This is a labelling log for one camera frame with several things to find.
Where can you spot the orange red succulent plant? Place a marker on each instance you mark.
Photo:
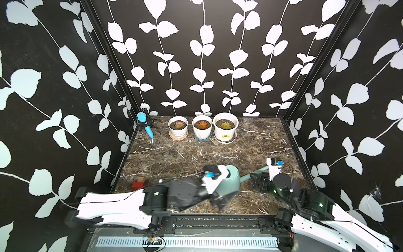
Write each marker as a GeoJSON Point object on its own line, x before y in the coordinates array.
{"type": "Point", "coordinates": [202, 124]}

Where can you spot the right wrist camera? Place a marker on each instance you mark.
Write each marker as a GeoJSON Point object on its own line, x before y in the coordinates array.
{"type": "Point", "coordinates": [275, 165]}

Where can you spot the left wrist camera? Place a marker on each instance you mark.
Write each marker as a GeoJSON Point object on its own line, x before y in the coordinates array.
{"type": "Point", "coordinates": [213, 176]}

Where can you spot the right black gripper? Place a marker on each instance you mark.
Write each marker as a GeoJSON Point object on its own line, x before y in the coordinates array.
{"type": "Point", "coordinates": [264, 179]}

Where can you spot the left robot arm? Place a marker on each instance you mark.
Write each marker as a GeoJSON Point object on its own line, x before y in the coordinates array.
{"type": "Point", "coordinates": [143, 209]}

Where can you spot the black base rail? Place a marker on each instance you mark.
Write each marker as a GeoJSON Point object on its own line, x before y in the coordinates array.
{"type": "Point", "coordinates": [217, 222]}

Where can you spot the mint green watering can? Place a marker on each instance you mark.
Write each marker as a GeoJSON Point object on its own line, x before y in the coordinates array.
{"type": "Point", "coordinates": [231, 184]}

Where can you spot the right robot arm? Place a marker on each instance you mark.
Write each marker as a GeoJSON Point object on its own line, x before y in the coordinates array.
{"type": "Point", "coordinates": [313, 214]}

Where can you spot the white pot saucer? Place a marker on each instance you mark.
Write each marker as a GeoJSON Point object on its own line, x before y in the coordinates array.
{"type": "Point", "coordinates": [227, 139]}

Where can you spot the yellow green succulent plant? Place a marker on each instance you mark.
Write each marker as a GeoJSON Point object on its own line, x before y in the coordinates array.
{"type": "Point", "coordinates": [226, 126]}

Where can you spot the peach pot saucer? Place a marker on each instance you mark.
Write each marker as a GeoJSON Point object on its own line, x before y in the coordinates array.
{"type": "Point", "coordinates": [175, 138]}

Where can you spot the small wooden block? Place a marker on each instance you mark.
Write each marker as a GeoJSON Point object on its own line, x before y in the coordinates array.
{"type": "Point", "coordinates": [141, 179]}

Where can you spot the dark blue pot saucer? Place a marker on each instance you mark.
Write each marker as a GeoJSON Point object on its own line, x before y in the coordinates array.
{"type": "Point", "coordinates": [205, 139]}

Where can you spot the red block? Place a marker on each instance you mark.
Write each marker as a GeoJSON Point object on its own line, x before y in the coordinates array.
{"type": "Point", "coordinates": [138, 185]}

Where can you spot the right large white plant pot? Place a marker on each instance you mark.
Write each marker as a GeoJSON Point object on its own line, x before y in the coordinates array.
{"type": "Point", "coordinates": [224, 117]}

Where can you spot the small circuit board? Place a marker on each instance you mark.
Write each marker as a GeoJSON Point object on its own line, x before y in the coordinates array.
{"type": "Point", "coordinates": [153, 241]}

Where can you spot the white perforated strip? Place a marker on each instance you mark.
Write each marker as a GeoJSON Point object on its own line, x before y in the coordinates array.
{"type": "Point", "coordinates": [190, 242]}

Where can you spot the middle white plant pot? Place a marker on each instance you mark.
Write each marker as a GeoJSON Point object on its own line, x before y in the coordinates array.
{"type": "Point", "coordinates": [202, 133]}

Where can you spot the left white plant pot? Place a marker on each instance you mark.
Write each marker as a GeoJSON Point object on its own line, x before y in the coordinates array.
{"type": "Point", "coordinates": [178, 133]}

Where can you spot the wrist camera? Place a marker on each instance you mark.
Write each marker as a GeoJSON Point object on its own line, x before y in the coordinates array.
{"type": "Point", "coordinates": [213, 176]}
{"type": "Point", "coordinates": [275, 165]}

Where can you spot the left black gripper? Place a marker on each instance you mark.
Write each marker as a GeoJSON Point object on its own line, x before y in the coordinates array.
{"type": "Point", "coordinates": [211, 197]}

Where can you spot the pink succulent plant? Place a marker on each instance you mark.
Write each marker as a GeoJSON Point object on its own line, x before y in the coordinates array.
{"type": "Point", "coordinates": [178, 125]}

